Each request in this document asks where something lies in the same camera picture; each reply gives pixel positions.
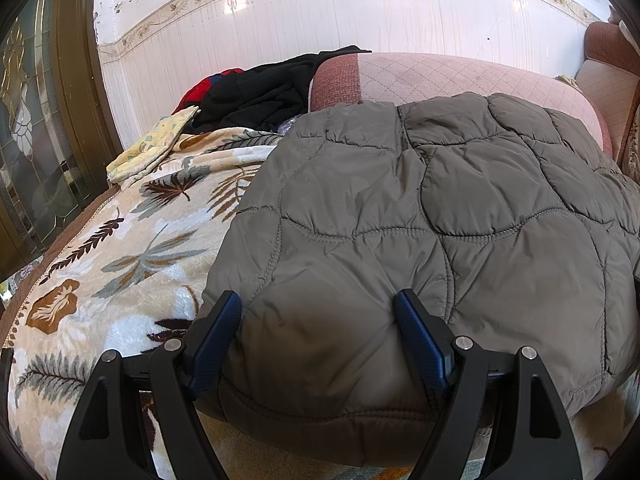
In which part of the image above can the pale yellow cloth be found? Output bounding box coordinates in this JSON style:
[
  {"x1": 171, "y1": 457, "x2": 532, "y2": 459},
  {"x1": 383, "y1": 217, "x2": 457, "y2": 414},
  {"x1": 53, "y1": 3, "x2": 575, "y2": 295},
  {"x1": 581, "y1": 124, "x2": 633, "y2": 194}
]
[{"x1": 107, "y1": 105, "x2": 201, "y2": 184}]

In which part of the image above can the pink sofa backrest cushion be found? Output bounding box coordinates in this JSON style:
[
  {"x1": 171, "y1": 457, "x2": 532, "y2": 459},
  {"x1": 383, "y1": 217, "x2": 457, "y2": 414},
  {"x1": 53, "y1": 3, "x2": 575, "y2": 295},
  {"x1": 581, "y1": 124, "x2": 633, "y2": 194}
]
[{"x1": 307, "y1": 20, "x2": 640, "y2": 171}]

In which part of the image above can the olive green puffer jacket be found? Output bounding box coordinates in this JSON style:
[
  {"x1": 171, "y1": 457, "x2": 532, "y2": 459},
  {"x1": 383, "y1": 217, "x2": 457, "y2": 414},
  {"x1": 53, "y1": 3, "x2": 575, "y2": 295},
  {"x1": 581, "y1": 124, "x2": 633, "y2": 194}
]
[{"x1": 192, "y1": 91, "x2": 640, "y2": 468}]

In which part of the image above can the wooden glass door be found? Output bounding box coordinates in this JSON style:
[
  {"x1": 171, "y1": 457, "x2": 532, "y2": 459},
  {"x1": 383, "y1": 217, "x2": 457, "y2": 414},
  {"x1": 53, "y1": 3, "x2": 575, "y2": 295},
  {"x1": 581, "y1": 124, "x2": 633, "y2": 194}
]
[{"x1": 0, "y1": 0, "x2": 123, "y2": 286}]

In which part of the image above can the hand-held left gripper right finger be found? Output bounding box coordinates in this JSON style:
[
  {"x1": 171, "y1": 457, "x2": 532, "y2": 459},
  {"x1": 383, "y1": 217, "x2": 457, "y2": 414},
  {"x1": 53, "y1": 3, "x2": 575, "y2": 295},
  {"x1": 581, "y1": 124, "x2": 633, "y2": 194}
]
[{"x1": 392, "y1": 288, "x2": 588, "y2": 480}]

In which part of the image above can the brown patterned cushion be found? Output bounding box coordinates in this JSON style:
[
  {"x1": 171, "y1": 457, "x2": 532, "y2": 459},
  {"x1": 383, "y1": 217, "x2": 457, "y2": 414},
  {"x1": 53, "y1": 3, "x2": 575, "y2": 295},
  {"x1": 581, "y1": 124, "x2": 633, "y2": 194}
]
[{"x1": 617, "y1": 110, "x2": 640, "y2": 186}]

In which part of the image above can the red garment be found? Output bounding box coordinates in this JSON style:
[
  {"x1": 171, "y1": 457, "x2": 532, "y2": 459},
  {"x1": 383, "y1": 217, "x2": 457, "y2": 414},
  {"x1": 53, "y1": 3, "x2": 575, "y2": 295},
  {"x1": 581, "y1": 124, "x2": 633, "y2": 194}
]
[{"x1": 172, "y1": 67, "x2": 246, "y2": 116}]

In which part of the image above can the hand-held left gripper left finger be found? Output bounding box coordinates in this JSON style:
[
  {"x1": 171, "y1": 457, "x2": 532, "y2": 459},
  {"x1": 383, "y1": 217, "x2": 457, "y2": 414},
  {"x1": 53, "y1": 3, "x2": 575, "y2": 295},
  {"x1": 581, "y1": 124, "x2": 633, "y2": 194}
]
[{"x1": 55, "y1": 290, "x2": 243, "y2": 480}]

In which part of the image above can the leaf-printed fleece blanket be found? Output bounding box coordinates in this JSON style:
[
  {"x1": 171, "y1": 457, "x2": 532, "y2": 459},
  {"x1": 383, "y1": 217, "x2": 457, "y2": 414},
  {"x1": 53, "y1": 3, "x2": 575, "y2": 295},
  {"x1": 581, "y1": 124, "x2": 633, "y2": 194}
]
[{"x1": 0, "y1": 127, "x2": 623, "y2": 480}]

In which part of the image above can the black clothes pile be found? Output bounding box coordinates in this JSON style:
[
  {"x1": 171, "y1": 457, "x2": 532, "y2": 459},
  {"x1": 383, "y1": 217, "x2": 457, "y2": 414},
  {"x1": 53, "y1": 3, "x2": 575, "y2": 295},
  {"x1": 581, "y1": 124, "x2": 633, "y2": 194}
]
[{"x1": 192, "y1": 46, "x2": 373, "y2": 131}]

